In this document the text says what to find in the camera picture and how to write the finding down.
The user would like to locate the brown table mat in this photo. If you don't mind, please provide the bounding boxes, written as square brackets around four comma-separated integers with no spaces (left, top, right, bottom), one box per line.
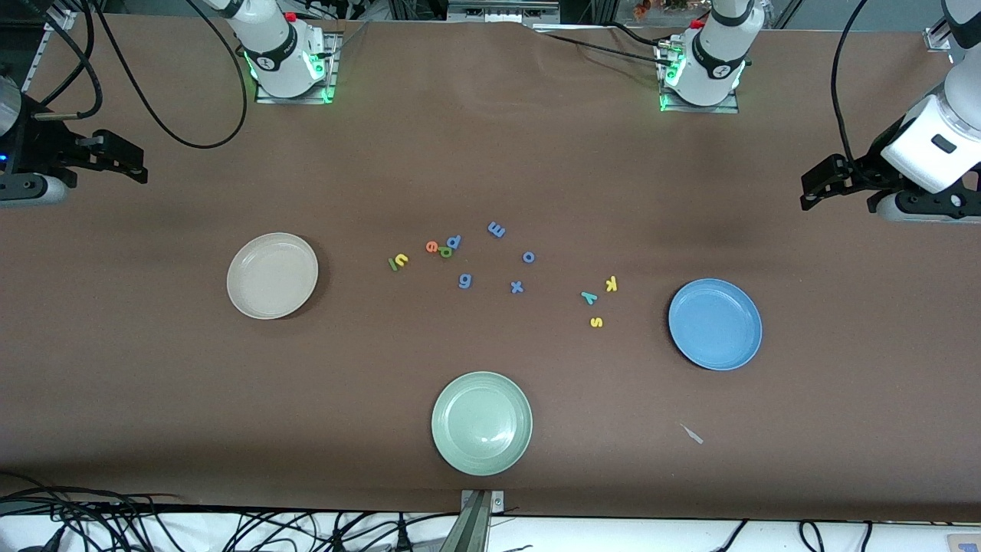
[0,13,981,524]

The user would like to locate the tangled black cables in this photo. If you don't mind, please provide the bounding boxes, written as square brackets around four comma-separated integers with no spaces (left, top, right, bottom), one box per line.
[0,469,461,552]

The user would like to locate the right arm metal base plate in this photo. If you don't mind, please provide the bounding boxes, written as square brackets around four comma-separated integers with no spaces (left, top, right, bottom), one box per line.
[255,31,338,104]

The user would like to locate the grey metal frame device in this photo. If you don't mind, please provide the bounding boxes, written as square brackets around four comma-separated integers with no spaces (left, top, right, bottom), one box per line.
[447,0,562,24]

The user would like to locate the blue plate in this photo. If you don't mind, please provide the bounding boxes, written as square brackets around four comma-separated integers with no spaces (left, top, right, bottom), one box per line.
[668,278,764,372]

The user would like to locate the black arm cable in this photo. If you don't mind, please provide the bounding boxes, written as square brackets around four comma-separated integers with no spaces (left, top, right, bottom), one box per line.
[830,0,871,166]
[31,0,250,150]

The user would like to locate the aluminium frame rail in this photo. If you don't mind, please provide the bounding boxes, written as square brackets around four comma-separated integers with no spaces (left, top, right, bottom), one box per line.
[924,23,959,54]
[21,8,77,93]

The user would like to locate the grey metal pole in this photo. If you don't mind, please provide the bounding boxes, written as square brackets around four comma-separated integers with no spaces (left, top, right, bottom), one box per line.
[438,491,491,552]

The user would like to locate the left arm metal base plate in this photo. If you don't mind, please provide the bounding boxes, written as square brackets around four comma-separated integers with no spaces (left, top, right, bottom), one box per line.
[655,42,740,114]

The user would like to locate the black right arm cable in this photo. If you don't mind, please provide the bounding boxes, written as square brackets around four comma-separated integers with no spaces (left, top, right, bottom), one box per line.
[31,0,250,150]

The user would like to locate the black base cable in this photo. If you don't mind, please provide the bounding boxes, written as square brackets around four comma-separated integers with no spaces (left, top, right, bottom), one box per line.
[609,21,679,51]
[533,29,671,68]

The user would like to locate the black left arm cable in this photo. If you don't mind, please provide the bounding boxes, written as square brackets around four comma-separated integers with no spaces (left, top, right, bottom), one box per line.
[830,0,871,166]

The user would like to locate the beige brown plate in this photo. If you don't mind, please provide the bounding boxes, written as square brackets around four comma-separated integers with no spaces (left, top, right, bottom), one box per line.
[226,232,320,320]

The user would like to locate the green plate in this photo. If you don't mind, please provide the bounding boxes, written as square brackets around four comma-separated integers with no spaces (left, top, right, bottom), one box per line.
[431,371,533,477]

